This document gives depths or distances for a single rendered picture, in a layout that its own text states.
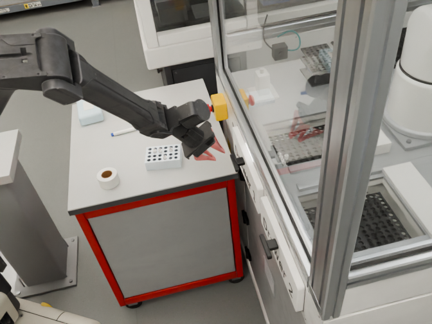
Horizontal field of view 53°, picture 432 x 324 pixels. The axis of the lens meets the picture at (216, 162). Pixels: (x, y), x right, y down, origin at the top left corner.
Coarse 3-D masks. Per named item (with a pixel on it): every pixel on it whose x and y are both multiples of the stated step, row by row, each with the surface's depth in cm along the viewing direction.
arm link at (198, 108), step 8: (184, 104) 104; (192, 104) 104; (200, 104) 106; (168, 112) 107; (176, 112) 106; (184, 112) 104; (192, 112) 103; (200, 112) 105; (208, 112) 108; (168, 120) 107; (176, 120) 106; (184, 120) 106; (192, 120) 106; (200, 120) 105; (168, 128) 107; (152, 136) 105; (160, 136) 107
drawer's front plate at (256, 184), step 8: (232, 128) 139; (240, 136) 135; (240, 144) 133; (240, 152) 133; (248, 152) 130; (248, 160) 127; (248, 168) 126; (248, 176) 129; (256, 176) 122; (256, 184) 120; (256, 192) 121; (256, 200) 123; (256, 208) 127
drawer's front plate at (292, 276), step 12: (264, 204) 114; (264, 216) 117; (264, 228) 121; (276, 228) 108; (276, 240) 107; (276, 252) 111; (288, 252) 103; (288, 264) 101; (288, 276) 103; (300, 276) 98; (288, 288) 106; (300, 288) 96; (300, 300) 99
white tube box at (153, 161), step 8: (176, 144) 155; (152, 152) 153; (168, 152) 153; (176, 152) 152; (152, 160) 151; (160, 160) 150; (168, 160) 150; (176, 160) 150; (152, 168) 152; (160, 168) 152
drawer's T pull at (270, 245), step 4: (260, 236) 109; (264, 236) 109; (260, 240) 109; (264, 240) 108; (268, 240) 108; (272, 240) 108; (264, 244) 107; (268, 244) 107; (272, 244) 107; (276, 244) 107; (264, 248) 106; (268, 248) 106; (272, 248) 106; (276, 248) 107; (268, 252) 105; (268, 256) 105
